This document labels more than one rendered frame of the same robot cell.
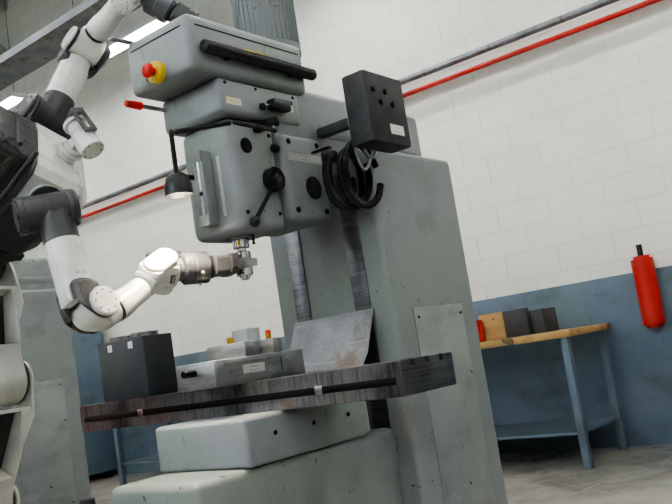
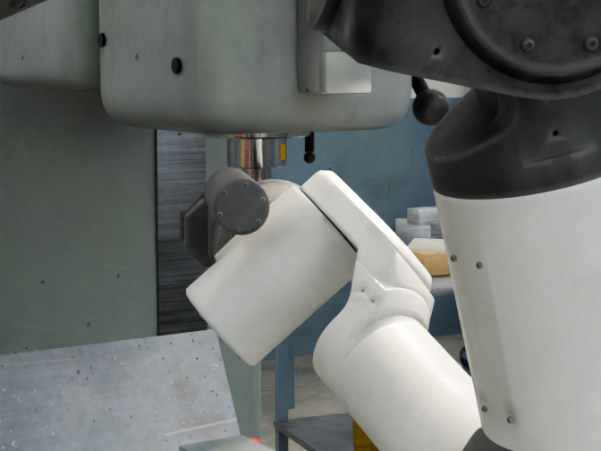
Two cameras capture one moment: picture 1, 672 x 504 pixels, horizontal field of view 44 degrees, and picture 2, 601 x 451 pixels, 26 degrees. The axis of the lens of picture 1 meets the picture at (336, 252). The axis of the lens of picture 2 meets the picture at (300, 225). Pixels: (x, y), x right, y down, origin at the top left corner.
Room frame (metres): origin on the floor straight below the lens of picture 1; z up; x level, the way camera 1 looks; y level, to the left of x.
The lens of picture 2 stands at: (1.91, 1.23, 1.36)
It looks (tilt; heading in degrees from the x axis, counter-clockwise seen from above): 7 degrees down; 290
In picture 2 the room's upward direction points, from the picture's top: straight up
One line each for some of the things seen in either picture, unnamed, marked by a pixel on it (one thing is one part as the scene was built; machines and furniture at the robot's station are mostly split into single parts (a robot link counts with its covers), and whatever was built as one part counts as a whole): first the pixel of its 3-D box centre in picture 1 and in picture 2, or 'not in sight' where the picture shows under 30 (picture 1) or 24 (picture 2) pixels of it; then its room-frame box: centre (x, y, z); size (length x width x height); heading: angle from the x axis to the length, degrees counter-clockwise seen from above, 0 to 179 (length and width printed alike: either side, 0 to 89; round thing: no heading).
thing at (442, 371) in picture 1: (244, 396); not in sight; (2.34, 0.32, 0.87); 1.24 x 0.23 x 0.08; 53
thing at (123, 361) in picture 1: (137, 365); not in sight; (2.64, 0.68, 1.01); 0.22 x 0.12 x 0.20; 54
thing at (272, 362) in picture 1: (242, 362); not in sight; (2.30, 0.31, 0.96); 0.35 x 0.15 x 0.11; 142
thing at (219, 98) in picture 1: (233, 114); not in sight; (2.34, 0.24, 1.68); 0.34 x 0.24 x 0.10; 143
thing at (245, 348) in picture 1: (233, 351); not in sight; (2.28, 0.32, 1.00); 0.15 x 0.06 x 0.04; 52
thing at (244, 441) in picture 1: (267, 430); not in sight; (2.30, 0.26, 0.77); 0.50 x 0.35 x 0.12; 143
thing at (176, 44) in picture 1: (220, 70); not in sight; (2.32, 0.25, 1.81); 0.47 x 0.26 x 0.16; 143
